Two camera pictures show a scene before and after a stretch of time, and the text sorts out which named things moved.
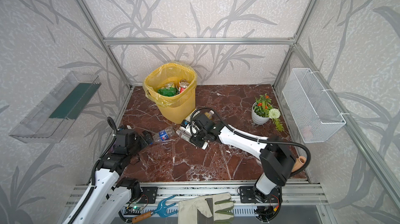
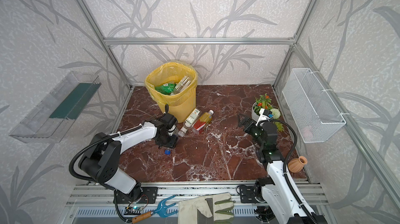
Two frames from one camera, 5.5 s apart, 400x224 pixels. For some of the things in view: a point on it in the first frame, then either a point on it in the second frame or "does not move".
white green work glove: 203,210 does not move
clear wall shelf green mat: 51,120 does not move
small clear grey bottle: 183,135 -> 182,84
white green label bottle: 188,119 does not move
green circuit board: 136,208 does not move
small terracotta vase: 300,162 does not move
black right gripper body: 194,134 -> 250,125
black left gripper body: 142,139 -> 167,140
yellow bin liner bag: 162,74 does not move
